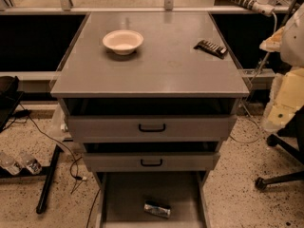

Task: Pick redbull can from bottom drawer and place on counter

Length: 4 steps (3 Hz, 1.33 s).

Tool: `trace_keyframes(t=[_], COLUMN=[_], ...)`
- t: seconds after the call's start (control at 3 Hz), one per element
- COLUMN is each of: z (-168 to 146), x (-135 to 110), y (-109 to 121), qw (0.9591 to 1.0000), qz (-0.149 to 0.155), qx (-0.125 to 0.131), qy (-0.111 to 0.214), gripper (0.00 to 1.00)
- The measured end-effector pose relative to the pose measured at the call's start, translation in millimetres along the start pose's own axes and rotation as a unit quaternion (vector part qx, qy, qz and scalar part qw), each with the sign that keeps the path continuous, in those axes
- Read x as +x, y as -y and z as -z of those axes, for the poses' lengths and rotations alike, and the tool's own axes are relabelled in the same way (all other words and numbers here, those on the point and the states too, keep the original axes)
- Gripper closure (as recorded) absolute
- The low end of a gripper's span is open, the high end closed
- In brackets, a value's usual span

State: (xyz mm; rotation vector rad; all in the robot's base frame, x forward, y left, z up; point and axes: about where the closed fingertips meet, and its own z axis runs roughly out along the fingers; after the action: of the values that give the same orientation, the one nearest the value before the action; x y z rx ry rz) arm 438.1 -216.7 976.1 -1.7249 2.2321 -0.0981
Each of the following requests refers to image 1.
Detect redbull can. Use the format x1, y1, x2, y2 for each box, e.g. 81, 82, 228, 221
143, 200, 171, 219

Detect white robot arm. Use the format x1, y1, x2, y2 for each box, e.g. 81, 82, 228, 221
259, 5, 304, 133

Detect grey drawer cabinet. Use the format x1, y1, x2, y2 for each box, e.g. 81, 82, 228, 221
49, 10, 251, 228

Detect grey middle drawer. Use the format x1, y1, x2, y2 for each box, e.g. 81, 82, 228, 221
84, 142, 219, 172

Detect grey drawer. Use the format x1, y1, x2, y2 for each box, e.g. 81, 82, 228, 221
63, 97, 238, 143
94, 172, 211, 228
84, 142, 219, 172

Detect grey top drawer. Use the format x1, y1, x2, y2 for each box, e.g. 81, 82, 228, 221
63, 97, 238, 143

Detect grey bottom drawer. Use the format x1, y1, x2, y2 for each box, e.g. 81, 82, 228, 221
94, 172, 211, 228

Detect white bowl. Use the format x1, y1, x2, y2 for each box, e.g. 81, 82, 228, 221
103, 29, 143, 55

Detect clear water bottle right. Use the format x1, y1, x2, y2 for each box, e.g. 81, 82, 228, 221
20, 151, 42, 175

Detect clear water bottle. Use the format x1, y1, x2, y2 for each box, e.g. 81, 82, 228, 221
20, 151, 42, 175
0, 152, 22, 176

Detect black office chair base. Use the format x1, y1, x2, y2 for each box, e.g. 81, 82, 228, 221
255, 113, 304, 192

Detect white power strip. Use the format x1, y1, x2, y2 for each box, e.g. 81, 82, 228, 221
230, 0, 275, 16

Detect clear water bottle left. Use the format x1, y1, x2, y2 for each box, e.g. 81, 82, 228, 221
0, 152, 22, 176

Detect black top drawer handle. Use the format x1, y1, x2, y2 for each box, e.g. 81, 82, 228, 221
138, 123, 166, 133

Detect black drawer handle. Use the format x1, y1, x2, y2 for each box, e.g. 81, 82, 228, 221
140, 159, 163, 167
138, 123, 166, 133

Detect black middle drawer handle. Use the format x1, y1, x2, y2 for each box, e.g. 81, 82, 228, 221
140, 159, 163, 167

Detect black stand frame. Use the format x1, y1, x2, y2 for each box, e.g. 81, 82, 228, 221
0, 145, 63, 215

